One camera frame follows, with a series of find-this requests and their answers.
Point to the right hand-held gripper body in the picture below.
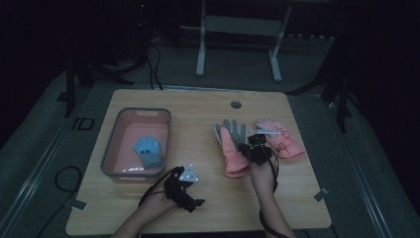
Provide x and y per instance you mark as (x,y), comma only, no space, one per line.
(261,152)

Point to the pink glove with grey palm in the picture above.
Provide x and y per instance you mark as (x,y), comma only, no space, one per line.
(232,158)

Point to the pink basin with grey rim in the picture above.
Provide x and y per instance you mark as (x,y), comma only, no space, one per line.
(124,155)

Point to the pink padded glove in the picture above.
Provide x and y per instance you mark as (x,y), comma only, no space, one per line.
(288,145)

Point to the white metal stand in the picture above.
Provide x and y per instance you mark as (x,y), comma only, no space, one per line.
(242,25)

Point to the person's right hand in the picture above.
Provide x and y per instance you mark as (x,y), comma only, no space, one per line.
(262,178)

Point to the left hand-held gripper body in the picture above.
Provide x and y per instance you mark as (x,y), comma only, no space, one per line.
(178,190)

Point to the person's left hand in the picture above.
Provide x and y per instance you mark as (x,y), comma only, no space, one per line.
(155,202)

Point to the grey tape piece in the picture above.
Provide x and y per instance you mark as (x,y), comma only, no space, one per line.
(79,205)
(321,194)

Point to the black tripod stand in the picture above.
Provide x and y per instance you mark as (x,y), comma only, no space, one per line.
(343,99)
(70,89)

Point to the metal floor rail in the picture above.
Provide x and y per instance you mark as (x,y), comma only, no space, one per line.
(33,173)
(363,186)

